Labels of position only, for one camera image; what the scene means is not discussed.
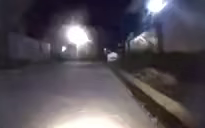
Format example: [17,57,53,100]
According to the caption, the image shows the white vehicle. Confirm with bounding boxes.
[106,51,119,63]

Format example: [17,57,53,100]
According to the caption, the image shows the street lamp pole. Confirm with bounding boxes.
[146,0,168,55]

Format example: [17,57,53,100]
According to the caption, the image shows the dark verge strip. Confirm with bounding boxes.
[121,53,205,128]

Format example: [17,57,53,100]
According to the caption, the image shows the pale concrete kerb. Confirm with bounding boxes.
[113,68,204,128]

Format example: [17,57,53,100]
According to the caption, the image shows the grey asphalt road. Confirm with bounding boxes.
[0,60,164,128]

